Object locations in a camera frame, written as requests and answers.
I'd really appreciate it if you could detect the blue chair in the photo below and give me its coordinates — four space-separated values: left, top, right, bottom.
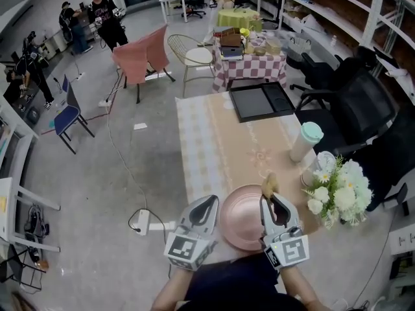
53 74 96 155

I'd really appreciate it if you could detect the thin black cable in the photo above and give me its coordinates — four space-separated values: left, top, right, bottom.
353 212 403 307

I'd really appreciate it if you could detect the person's dark navy clothing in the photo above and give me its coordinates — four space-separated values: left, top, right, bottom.
176 253 309 311

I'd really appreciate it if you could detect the black folding stand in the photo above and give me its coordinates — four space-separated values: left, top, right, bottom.
0 243 47 293

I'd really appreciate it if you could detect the white flower bouquet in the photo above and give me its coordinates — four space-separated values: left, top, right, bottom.
302 155 374 229

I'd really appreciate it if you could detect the gold wire chair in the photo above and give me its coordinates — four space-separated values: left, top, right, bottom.
167 33 217 98

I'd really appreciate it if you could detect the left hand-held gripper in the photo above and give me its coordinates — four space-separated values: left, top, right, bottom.
163 194 220 272

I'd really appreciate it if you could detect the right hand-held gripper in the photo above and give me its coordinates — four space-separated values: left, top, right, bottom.
258 194 311 276

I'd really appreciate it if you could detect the white shelf unit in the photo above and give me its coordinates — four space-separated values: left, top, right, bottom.
0 102 40 181

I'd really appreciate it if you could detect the wooden frame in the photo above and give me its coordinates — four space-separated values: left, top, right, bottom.
11 292 33 311

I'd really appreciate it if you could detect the beige patterned tablecloth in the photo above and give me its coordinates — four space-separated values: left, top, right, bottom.
174 91 322 239

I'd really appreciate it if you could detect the person's right forearm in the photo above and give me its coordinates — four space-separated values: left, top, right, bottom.
278 266 325 311

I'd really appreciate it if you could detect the black floor box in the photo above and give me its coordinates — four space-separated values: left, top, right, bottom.
25 106 42 124

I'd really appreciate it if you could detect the white cable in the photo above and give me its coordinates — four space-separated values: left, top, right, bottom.
106 104 148 212

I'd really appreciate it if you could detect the gray bag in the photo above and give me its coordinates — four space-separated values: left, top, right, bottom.
24 204 50 239

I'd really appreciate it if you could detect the black mesh office chair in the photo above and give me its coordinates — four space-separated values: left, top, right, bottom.
289 47 398 155
350 108 415 216

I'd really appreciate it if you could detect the pink cloth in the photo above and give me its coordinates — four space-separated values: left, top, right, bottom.
112 23 170 86

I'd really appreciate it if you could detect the white shelving rack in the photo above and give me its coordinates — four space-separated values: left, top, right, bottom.
278 0 415 106

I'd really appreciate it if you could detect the cream tumbler mint lid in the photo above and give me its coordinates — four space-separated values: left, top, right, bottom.
289 121 324 163

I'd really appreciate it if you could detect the white wire basket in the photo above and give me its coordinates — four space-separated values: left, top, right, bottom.
287 36 312 55

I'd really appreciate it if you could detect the black tray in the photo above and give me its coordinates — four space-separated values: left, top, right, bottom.
228 81 296 124

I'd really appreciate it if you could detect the dark storage box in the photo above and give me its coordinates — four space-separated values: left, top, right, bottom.
220 45 244 61

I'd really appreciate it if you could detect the pink checkered tablecloth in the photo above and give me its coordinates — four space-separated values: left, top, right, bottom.
212 40 289 93

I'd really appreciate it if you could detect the person's left forearm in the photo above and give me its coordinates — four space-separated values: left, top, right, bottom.
150 264 198 311

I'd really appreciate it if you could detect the red cable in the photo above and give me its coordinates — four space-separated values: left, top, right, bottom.
40 110 113 135

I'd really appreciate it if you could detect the brown wooden box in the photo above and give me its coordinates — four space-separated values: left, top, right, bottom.
220 27 243 48

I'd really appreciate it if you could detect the green tablecloth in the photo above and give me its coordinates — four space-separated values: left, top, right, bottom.
216 8 263 34

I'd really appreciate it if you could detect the yellow sponge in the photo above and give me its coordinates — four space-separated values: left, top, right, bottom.
261 172 280 199

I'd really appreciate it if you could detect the white table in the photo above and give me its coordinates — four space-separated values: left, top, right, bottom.
0 176 62 253

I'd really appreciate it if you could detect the big pink plate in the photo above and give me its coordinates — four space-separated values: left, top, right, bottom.
219 183 301 251

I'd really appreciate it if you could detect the white cabinet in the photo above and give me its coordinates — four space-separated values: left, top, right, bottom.
388 230 415 255

